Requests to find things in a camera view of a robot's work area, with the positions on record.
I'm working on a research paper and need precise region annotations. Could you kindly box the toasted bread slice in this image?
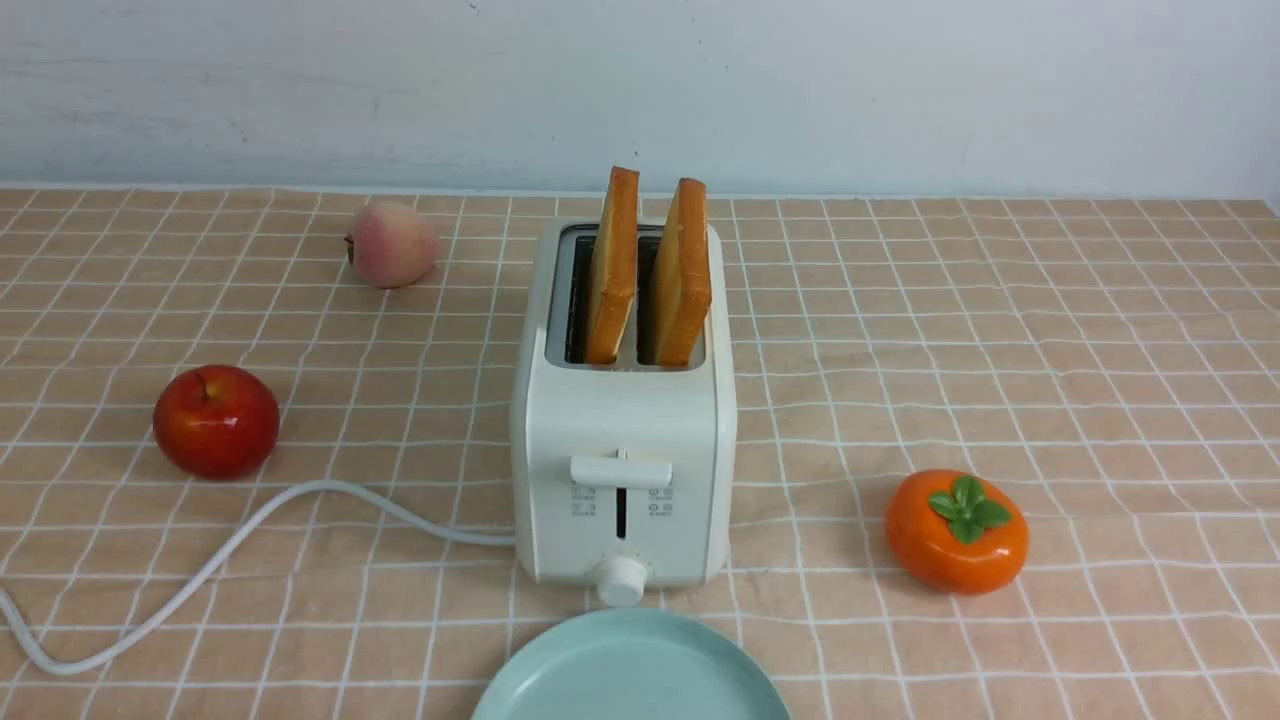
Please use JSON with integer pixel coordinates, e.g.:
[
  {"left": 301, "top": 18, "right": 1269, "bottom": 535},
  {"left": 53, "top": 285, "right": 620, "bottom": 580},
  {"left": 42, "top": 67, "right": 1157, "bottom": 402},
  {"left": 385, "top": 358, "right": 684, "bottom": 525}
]
[
  {"left": 641, "top": 177, "right": 713, "bottom": 366},
  {"left": 584, "top": 167, "right": 639, "bottom": 365}
]

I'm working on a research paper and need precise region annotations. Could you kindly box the white two-slot toaster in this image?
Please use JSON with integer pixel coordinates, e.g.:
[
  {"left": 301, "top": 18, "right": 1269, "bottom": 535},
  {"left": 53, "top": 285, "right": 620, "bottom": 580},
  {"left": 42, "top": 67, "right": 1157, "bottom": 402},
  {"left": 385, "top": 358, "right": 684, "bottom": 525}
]
[{"left": 509, "top": 217, "right": 739, "bottom": 607}]

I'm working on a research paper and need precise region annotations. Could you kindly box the pink peach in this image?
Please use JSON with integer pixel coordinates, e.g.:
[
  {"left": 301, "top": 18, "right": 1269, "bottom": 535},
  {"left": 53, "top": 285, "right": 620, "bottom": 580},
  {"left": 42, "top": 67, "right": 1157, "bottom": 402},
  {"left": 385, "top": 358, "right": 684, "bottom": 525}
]
[{"left": 346, "top": 200, "right": 442, "bottom": 290}]

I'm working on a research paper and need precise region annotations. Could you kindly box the light green plate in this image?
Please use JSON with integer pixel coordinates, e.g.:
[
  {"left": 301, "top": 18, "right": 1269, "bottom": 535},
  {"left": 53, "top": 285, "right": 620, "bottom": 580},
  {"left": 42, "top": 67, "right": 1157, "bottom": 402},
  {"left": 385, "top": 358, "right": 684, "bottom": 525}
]
[{"left": 472, "top": 609, "right": 791, "bottom": 719}]

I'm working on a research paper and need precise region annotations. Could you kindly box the orange persimmon with green leaf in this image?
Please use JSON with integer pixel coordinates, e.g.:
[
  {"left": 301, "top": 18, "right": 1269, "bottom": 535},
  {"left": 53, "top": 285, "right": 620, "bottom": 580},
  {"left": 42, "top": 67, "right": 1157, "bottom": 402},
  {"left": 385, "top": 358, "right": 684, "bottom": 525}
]
[{"left": 884, "top": 469, "right": 1030, "bottom": 594}]

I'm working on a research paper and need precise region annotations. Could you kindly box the red apple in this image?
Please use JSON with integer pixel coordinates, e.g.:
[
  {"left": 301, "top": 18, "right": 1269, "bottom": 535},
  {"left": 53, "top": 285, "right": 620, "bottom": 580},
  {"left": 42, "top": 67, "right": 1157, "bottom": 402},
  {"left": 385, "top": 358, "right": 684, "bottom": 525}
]
[{"left": 152, "top": 364, "right": 280, "bottom": 480}]

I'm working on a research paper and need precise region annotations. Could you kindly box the orange checkered tablecloth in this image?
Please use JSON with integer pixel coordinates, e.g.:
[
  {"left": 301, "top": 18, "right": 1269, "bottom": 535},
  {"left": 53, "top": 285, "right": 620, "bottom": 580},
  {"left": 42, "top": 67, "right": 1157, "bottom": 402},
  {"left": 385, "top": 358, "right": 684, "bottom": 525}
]
[{"left": 1, "top": 190, "right": 1279, "bottom": 719}]

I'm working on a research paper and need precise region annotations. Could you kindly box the white toaster power cable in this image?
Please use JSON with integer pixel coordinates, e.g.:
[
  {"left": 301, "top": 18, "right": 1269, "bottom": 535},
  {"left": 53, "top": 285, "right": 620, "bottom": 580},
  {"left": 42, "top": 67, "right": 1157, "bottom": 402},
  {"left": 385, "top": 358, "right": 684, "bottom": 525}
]
[{"left": 0, "top": 479, "right": 517, "bottom": 676}]

